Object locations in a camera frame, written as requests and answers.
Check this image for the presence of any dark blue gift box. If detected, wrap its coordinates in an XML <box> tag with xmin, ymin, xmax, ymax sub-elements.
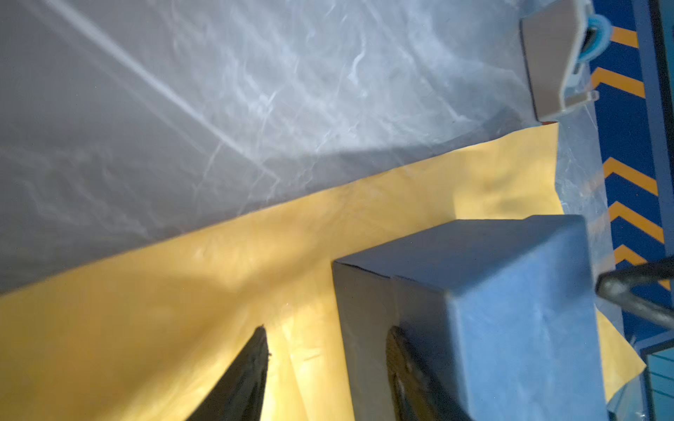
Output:
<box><xmin>332</xmin><ymin>215</ymin><xmax>608</xmax><ymax>420</ymax></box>

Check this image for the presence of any white tape dispenser blue roll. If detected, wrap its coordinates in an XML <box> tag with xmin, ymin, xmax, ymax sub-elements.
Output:
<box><xmin>521</xmin><ymin>0</ymin><xmax>613</xmax><ymax>123</ymax></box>

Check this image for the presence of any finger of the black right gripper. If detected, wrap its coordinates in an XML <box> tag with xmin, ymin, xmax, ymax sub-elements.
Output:
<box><xmin>595</xmin><ymin>256</ymin><xmax>674</xmax><ymax>331</ymax></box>

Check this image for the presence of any yellow wrapping paper sheet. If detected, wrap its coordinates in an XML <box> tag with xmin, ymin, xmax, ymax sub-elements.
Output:
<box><xmin>0</xmin><ymin>122</ymin><xmax>648</xmax><ymax>421</ymax></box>

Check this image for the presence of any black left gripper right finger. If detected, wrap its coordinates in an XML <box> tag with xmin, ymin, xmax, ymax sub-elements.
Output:
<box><xmin>385</xmin><ymin>326</ymin><xmax>469</xmax><ymax>421</ymax></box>

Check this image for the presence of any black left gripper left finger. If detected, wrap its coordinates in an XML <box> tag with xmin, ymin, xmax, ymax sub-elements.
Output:
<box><xmin>187</xmin><ymin>326</ymin><xmax>270</xmax><ymax>421</ymax></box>

